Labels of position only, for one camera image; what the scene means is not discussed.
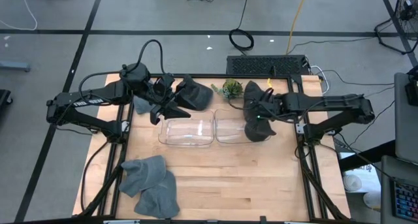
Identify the black desk device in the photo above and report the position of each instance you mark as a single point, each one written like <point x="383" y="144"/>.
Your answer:
<point x="413" y="90"/>

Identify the white tape roll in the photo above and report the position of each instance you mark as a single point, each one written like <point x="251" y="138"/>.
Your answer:
<point x="352" y="183"/>
<point x="372" y="199"/>

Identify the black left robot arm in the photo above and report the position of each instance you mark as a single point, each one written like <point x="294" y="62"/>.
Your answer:
<point x="81" y="101"/>

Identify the grey side desk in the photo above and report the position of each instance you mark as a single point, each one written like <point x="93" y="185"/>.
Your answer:
<point x="388" y="171"/>

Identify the black aluminium rig frame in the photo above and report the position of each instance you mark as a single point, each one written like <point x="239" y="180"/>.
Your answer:
<point x="241" y="221"/>

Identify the black caster base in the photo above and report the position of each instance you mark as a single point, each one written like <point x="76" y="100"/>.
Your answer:
<point x="4" y="98"/>

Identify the grey metal foot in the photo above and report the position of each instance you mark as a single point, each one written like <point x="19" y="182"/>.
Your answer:
<point x="14" y="66"/>

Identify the black clamp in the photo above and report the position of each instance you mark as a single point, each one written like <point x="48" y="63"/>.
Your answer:
<point x="263" y="219"/>

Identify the white printed sheet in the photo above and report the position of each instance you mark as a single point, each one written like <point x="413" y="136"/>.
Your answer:
<point x="369" y="178"/>

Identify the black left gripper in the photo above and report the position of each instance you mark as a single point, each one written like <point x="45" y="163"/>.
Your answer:
<point x="163" y="90"/>

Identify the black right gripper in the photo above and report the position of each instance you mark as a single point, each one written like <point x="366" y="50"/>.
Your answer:
<point x="271" y="106"/>

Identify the backlit rainbow keyboard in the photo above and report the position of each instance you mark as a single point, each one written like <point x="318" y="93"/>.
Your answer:
<point x="406" y="201"/>

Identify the black floor beam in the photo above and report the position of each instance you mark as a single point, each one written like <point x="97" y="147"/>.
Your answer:
<point x="365" y="155"/>

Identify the dark grey cap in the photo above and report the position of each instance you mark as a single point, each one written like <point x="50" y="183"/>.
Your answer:
<point x="258" y="131"/>
<point x="252" y="90"/>
<point x="196" y="95"/>

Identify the grey flat panel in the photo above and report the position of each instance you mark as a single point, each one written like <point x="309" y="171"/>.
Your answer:
<point x="406" y="126"/>

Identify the clear plastic bin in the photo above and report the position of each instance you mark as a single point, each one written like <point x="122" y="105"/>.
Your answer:
<point x="186" y="136"/>
<point x="228" y="129"/>

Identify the small green potted plant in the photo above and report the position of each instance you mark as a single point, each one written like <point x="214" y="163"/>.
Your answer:
<point x="232" y="88"/>

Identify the black standing fan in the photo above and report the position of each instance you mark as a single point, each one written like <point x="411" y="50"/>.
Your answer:
<point x="408" y="5"/>

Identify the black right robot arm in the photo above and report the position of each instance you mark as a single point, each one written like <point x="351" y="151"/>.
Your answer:
<point x="326" y="103"/>

